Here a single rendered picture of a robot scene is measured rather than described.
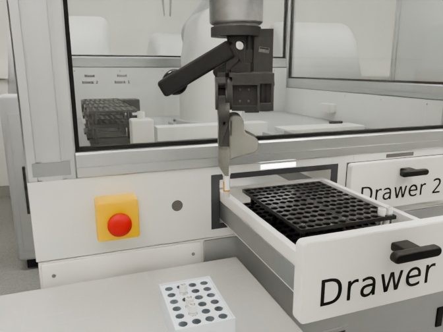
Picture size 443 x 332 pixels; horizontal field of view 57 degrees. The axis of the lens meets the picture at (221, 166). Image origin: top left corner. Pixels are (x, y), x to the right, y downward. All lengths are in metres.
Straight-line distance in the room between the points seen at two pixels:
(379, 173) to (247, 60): 0.49
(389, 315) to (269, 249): 0.62
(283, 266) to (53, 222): 0.41
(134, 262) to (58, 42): 0.41
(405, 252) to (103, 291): 0.48
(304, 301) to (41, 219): 0.46
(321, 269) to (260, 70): 0.28
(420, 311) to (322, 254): 0.77
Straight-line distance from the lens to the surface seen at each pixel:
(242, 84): 0.57
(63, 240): 0.78
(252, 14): 0.58
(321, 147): 0.90
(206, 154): 0.78
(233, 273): 0.79
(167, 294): 0.66
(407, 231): 0.60
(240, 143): 0.59
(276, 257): 0.61
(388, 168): 0.99
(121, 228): 0.70
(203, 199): 0.80
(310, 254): 0.51
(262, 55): 0.59
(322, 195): 0.80
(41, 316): 0.72
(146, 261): 0.82
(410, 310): 1.24
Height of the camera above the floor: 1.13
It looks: 13 degrees down
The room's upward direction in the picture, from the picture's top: straight up
